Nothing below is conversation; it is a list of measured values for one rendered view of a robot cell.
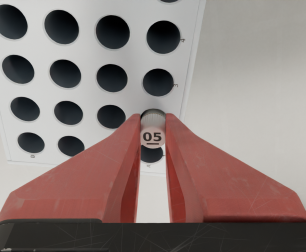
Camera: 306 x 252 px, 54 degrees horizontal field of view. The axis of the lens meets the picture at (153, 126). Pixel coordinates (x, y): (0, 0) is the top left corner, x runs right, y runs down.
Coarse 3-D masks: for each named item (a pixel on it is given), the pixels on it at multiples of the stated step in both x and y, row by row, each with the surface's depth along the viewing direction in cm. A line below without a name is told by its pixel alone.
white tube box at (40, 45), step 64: (0, 0) 11; (64, 0) 11; (128, 0) 11; (192, 0) 11; (0, 64) 12; (64, 64) 14; (128, 64) 12; (192, 64) 12; (0, 128) 14; (64, 128) 14
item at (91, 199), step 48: (96, 144) 8; (48, 192) 6; (96, 192) 6; (0, 240) 5; (48, 240) 5; (96, 240) 5; (144, 240) 5; (192, 240) 5; (240, 240) 5; (288, 240) 5
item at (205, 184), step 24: (168, 120) 11; (168, 144) 11; (192, 144) 8; (168, 168) 12; (192, 168) 7; (216, 168) 7; (240, 168) 7; (168, 192) 11; (192, 192) 6; (216, 192) 6; (240, 192) 6; (264, 192) 6; (288, 192) 6; (192, 216) 6; (216, 216) 5; (240, 216) 5; (264, 216) 5; (288, 216) 5
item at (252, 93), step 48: (240, 0) 14; (288, 0) 14; (240, 48) 15; (288, 48) 15; (192, 96) 17; (240, 96) 17; (288, 96) 17; (0, 144) 19; (240, 144) 19; (288, 144) 19; (0, 192) 22; (144, 192) 22
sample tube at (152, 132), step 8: (144, 112) 14; (152, 112) 13; (160, 112) 13; (144, 120) 13; (152, 120) 13; (160, 120) 13; (144, 128) 12; (152, 128) 12; (160, 128) 12; (144, 136) 13; (152, 136) 13; (160, 136) 13; (144, 144) 13; (152, 144) 13; (160, 144) 13
